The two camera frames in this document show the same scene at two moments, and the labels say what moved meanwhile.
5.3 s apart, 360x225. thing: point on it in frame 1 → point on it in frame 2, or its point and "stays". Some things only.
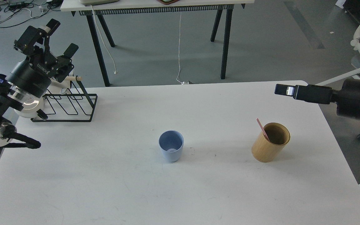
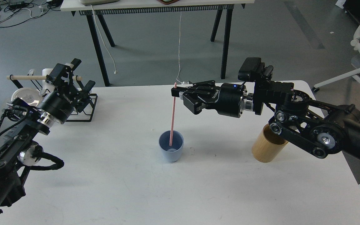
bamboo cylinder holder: [264, 150] stays
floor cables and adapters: [5, 13] stays
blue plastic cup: [171, 142] stays
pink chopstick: [262, 128] → [172, 118]
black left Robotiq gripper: [33, 75] → [60, 105]
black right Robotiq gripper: [356, 98] → [233, 100]
